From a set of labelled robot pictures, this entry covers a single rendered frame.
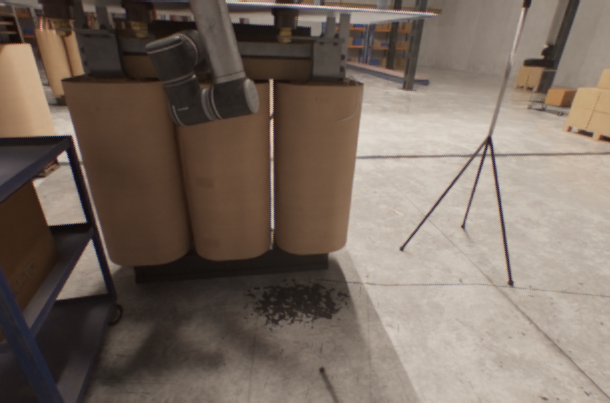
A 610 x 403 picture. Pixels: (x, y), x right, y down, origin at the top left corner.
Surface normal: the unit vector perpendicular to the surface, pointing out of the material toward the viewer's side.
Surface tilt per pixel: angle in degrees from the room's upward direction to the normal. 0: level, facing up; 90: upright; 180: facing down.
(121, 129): 90
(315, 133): 90
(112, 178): 90
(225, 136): 90
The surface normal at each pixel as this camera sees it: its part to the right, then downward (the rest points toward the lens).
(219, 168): 0.19, 0.44
